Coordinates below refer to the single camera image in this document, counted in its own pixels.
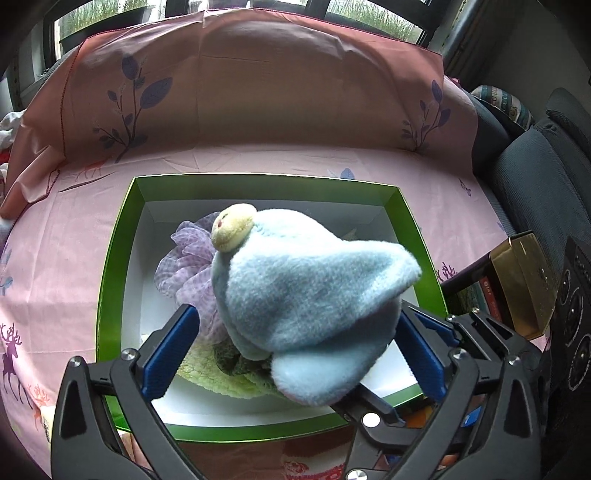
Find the long black grass planter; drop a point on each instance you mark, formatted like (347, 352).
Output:
(101, 16)
(383, 23)

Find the grey sofa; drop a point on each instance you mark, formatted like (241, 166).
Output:
(531, 184)

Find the striped patterned cushion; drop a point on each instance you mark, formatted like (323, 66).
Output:
(503, 101)

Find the pink deer-print bedsheet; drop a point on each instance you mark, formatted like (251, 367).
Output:
(60, 258)

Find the purple mesh cloth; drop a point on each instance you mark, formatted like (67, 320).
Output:
(184, 263)

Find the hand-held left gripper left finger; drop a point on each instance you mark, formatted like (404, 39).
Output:
(168, 350)

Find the white red-print towel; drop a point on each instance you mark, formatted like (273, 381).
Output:
(309, 461)

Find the yellow and white towel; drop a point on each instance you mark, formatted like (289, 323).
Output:
(203, 374)

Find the light blue plush toy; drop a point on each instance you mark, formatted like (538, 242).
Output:
(300, 300)

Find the grey curtain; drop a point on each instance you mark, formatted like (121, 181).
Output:
(471, 41)

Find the pile of light clothes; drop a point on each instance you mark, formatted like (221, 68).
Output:
(7, 129)

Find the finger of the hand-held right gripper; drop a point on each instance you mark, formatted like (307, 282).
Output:
(369, 406)
(489, 334)

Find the green knit cloth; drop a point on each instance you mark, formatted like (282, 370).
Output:
(231, 362)

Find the dark green gold tea tin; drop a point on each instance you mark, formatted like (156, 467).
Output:
(521, 281)

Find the green cardboard box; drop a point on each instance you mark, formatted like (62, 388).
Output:
(120, 258)

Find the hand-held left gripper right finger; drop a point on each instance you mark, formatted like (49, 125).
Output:
(418, 355)

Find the dark window frame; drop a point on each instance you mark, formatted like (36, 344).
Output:
(316, 3)

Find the pink leaf-print cloth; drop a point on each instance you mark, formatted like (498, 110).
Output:
(277, 92)

